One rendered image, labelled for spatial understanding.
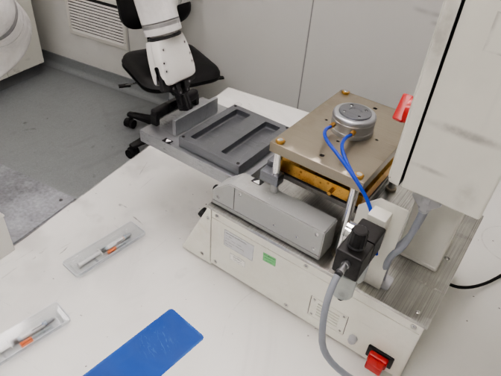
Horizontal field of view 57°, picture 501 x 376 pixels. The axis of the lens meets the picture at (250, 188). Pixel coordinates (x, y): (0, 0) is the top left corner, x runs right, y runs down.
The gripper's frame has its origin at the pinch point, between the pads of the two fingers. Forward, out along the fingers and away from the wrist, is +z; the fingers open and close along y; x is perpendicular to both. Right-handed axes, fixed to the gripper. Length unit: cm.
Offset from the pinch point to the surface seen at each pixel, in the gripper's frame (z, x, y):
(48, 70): 16, -250, -104
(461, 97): -7, 66, 17
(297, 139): 3.1, 37.1, 9.8
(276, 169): 7.7, 33.9, 13.3
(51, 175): 53, -150, -30
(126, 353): 33, 14, 44
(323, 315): 18, 53, 33
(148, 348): 34, 16, 40
